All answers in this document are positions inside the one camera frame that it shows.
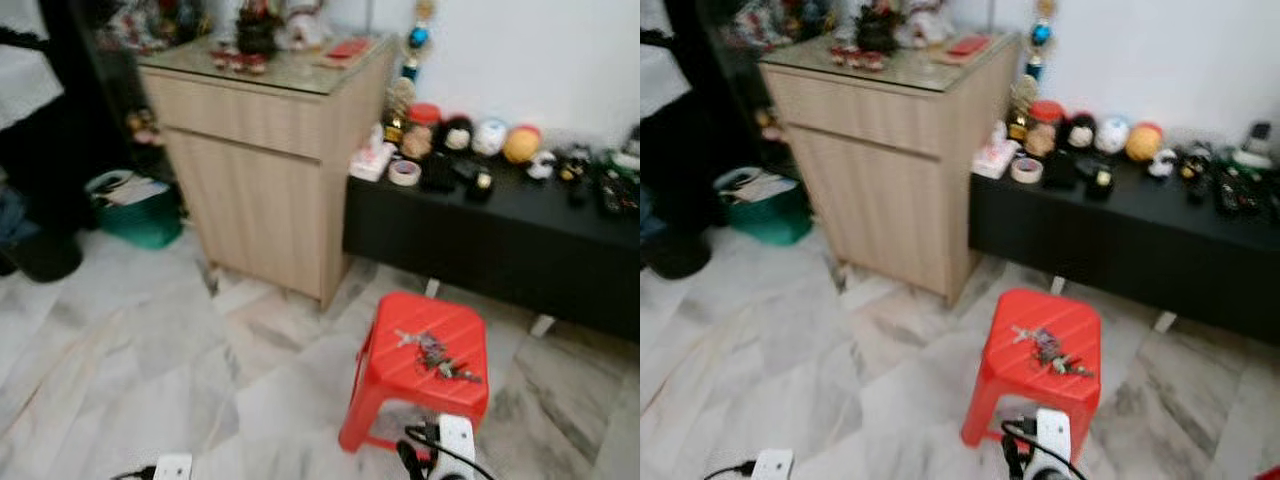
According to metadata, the bunch of keys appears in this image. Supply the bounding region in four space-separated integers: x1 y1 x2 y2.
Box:
1010 325 1095 379
394 328 483 385

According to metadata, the black round pot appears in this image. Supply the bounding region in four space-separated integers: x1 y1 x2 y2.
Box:
8 230 84 283
643 232 712 281

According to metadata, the green basket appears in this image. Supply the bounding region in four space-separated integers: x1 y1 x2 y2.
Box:
88 170 184 249
714 167 813 247

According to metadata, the orange round figurine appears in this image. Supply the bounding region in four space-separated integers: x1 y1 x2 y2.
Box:
1125 122 1166 163
502 124 544 165

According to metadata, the black low console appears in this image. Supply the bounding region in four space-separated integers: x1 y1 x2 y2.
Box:
343 150 641 343
968 150 1280 346

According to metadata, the white round figurine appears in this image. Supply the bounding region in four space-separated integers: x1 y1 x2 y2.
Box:
1094 116 1131 155
472 118 509 157

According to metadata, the black round doll figurine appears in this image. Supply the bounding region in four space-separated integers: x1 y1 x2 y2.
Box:
1062 112 1098 151
440 115 475 153

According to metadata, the light wooden cabinet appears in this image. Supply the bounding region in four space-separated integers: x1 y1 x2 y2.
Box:
138 35 401 309
758 33 1023 306

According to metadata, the red-lidded jar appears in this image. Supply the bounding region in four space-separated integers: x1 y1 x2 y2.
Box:
1026 100 1065 157
402 103 443 159

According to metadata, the red plastic stool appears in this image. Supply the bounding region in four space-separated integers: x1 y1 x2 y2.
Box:
338 291 491 453
961 288 1103 448

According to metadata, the golden ornament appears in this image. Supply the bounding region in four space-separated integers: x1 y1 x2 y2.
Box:
384 78 417 143
1007 76 1039 141

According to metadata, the pink white tissue pack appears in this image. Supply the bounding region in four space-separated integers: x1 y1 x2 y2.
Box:
972 122 1019 181
350 125 397 183

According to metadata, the hanging ornament with blue bead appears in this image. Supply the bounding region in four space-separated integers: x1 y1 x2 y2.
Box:
402 0 437 83
1026 0 1059 81

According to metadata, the dark flower ornament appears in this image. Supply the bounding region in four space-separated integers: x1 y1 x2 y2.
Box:
236 0 283 56
858 0 906 56

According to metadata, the clear plastic bottle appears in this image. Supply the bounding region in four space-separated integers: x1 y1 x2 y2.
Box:
1235 120 1276 169

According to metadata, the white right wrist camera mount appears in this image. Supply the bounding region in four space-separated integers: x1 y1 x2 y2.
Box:
1033 408 1073 480
432 415 477 480

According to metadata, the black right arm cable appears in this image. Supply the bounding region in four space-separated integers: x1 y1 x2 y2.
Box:
397 424 496 480
1001 418 1086 480

